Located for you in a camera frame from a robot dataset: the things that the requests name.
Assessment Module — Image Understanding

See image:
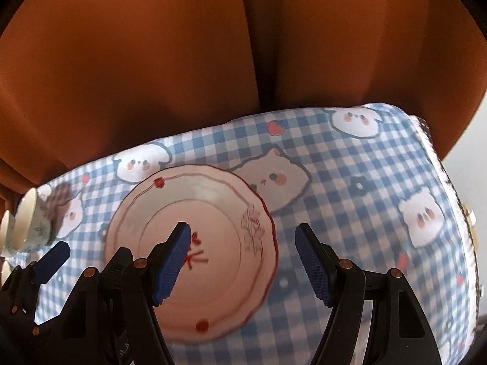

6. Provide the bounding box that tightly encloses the orange curtain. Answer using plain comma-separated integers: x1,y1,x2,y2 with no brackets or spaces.
1,0,486,210

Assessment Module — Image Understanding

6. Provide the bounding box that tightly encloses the blue checkered cartoon tablecloth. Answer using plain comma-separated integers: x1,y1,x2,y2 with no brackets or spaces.
36,103,478,364

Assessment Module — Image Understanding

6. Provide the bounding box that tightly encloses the white red-trimmed plate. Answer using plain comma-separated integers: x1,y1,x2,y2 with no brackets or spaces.
104,165,278,344

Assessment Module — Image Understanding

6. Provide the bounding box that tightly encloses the blue floral bowl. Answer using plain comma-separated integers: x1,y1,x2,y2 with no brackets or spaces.
0,210,17,257
0,259,12,286
12,188,53,252

